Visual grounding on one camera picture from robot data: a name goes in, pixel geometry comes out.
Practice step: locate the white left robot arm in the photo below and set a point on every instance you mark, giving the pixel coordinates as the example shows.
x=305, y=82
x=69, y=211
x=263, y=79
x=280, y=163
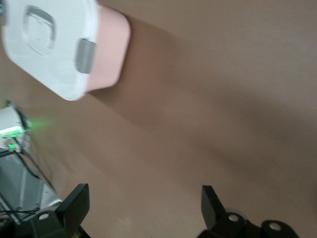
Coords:
x=7, y=119

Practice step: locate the pink box with white lid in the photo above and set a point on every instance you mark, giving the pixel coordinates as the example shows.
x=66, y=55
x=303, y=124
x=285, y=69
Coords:
x=49, y=62

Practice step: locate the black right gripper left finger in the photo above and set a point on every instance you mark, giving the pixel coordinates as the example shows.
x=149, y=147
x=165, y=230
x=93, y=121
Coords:
x=71, y=210

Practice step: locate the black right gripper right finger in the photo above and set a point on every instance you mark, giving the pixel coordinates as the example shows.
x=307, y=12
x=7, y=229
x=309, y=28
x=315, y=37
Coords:
x=213, y=210

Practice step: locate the grey equipment rack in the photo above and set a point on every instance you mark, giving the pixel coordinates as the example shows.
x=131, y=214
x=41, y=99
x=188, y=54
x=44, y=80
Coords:
x=15, y=183

